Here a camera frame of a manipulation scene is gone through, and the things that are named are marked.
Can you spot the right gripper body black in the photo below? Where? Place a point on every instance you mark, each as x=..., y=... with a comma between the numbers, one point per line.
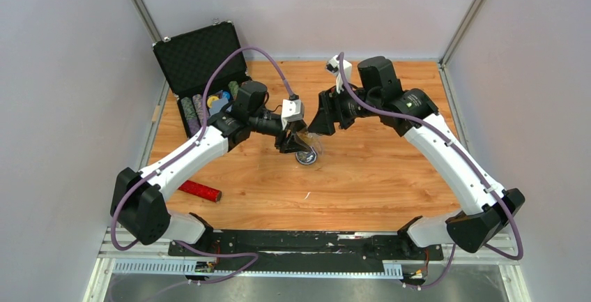
x=349, y=109

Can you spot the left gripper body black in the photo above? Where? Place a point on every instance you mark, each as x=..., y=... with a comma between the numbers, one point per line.
x=281, y=137

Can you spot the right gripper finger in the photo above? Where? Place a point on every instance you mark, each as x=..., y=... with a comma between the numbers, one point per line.
x=326, y=103
x=326, y=122

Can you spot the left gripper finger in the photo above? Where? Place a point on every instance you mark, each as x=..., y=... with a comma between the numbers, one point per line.
x=301, y=145
x=299, y=126

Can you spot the clear pill bottle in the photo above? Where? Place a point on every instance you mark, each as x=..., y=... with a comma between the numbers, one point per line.
x=312, y=140

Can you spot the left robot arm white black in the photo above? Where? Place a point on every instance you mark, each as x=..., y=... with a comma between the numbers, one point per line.
x=139, y=202

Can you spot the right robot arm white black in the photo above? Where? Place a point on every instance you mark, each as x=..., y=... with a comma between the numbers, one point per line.
x=487, y=208

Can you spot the pink green chip stack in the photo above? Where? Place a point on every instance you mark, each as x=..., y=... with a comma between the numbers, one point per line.
x=233, y=88

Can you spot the blue playing card deck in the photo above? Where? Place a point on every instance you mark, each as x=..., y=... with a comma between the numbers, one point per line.
x=219, y=106

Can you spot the yellow dealer button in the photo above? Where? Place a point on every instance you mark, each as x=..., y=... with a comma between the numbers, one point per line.
x=210, y=100

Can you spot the red glitter tube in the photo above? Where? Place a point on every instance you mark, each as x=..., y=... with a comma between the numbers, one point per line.
x=202, y=191

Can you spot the purple chip stack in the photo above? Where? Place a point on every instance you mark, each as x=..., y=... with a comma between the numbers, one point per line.
x=197, y=101

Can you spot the black poker chip case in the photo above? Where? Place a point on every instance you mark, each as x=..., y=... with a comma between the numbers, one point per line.
x=189, y=59

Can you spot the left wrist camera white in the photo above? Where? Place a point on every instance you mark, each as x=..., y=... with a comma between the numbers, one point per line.
x=292, y=110

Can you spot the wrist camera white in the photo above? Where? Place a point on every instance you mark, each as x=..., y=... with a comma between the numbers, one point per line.
x=292, y=110
x=341, y=70

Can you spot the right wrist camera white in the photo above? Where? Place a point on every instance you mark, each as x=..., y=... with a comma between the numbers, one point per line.
x=341, y=70

